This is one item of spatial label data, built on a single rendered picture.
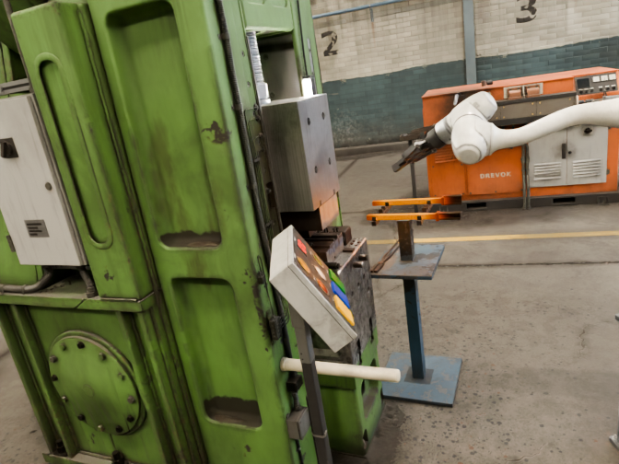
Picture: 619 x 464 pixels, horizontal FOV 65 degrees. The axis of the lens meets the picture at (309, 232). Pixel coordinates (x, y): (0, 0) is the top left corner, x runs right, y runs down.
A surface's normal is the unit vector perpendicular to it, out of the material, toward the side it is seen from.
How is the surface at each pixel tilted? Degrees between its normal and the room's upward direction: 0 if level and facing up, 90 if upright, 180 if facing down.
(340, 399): 89
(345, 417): 89
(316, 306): 90
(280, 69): 90
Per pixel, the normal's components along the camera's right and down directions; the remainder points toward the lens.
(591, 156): -0.29, 0.33
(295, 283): 0.04, 0.30
